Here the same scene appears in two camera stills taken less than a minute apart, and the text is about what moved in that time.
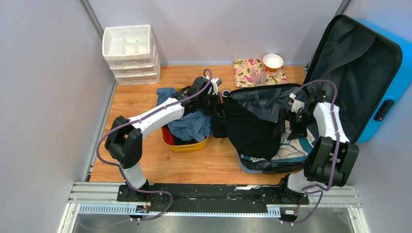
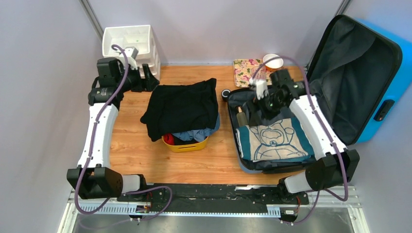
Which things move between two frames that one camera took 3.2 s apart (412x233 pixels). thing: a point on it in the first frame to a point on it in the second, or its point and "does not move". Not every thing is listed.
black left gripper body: [211, 104] to [133, 81]
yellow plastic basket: [183, 148] does not move
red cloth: [168, 137] does not move
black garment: [252, 134] to [181, 107]
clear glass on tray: [259, 74] does not move
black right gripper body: [299, 121] to [269, 106]
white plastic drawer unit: [131, 53] does not move
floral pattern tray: [242, 69] does not move
